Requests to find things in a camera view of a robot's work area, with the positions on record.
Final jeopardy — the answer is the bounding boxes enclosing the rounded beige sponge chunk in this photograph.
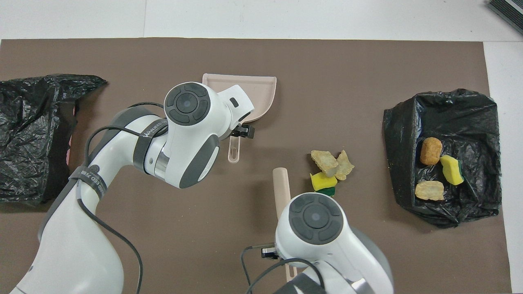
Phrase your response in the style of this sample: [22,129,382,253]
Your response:
[415,180,445,201]

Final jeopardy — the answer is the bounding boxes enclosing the black plastic trash bag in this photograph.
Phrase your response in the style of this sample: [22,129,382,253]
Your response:
[383,89,503,228]
[0,74,108,206]

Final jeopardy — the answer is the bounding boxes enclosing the brown paper table mat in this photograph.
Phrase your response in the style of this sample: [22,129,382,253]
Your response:
[0,38,512,294]

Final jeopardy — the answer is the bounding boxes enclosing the black ribbed panel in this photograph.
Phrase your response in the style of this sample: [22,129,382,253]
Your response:
[487,0,523,36]

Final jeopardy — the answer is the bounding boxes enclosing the beige hand brush black bristles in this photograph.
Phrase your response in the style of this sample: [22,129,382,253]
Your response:
[273,167,298,282]

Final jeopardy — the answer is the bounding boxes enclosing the brown sponge chunk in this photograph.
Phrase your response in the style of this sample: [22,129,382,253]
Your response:
[420,137,443,166]

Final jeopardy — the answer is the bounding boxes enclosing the yellow sponge piece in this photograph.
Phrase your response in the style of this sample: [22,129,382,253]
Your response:
[310,171,338,192]
[440,155,465,186]

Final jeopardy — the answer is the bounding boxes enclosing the beige plastic dustpan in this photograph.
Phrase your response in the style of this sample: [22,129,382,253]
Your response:
[202,73,277,164]

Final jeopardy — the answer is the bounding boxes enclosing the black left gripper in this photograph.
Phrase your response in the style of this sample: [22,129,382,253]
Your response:
[231,124,255,140]

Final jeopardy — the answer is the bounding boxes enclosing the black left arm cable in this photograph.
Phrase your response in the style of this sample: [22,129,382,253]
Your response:
[76,102,168,294]

